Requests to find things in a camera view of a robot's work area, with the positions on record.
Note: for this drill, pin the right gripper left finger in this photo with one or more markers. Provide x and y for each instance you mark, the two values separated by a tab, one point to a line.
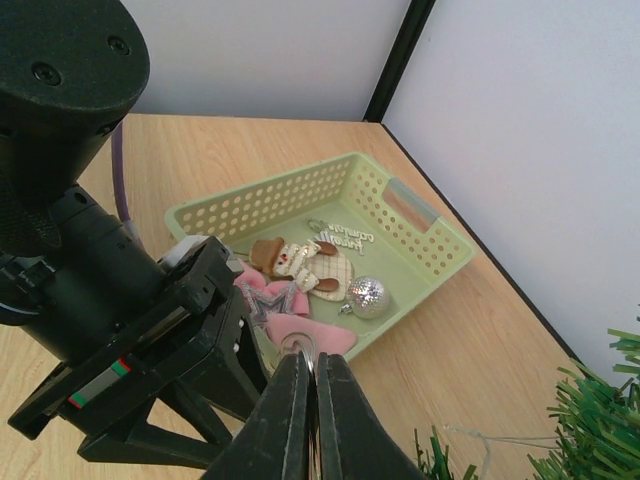
274	442

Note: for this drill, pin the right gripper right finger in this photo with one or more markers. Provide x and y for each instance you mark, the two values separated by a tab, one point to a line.
352	442

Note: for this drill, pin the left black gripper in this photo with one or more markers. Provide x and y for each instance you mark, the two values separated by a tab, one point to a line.
151	393

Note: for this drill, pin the green plastic basket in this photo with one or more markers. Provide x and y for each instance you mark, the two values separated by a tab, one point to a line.
379	225

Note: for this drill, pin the small green christmas tree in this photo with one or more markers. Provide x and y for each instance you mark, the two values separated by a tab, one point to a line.
597	434

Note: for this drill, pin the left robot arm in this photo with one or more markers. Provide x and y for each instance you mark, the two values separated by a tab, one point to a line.
71	275

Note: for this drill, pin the silver star ornament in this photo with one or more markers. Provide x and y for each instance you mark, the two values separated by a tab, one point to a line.
262	304

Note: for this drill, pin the pink ornaments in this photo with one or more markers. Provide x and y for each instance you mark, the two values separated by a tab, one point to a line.
280	327

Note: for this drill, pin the brown gingerbread ornament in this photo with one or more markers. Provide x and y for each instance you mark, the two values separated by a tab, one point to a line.
315	267

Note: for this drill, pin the silver ball ornament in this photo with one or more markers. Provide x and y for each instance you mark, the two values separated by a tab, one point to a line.
366	297

